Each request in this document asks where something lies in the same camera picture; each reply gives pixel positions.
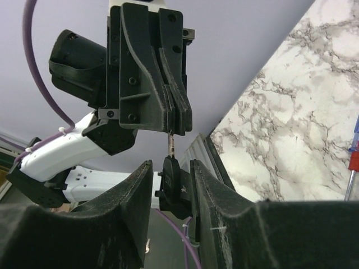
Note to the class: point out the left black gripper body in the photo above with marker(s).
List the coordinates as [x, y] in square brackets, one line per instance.
[114, 55]

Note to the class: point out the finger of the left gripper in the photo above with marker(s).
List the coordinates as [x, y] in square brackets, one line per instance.
[171, 54]
[143, 99]

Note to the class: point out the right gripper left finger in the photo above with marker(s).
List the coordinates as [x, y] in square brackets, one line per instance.
[109, 231]

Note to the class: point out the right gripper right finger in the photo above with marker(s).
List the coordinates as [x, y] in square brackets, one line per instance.
[237, 233]

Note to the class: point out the black padlock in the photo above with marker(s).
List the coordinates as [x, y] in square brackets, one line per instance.
[174, 192]

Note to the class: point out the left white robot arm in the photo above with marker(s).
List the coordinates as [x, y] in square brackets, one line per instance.
[48, 171]

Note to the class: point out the blue red screwdriver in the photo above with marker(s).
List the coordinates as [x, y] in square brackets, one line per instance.
[353, 162]

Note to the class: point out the left aluminium extrusion rail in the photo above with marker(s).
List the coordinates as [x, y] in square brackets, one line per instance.
[203, 149]

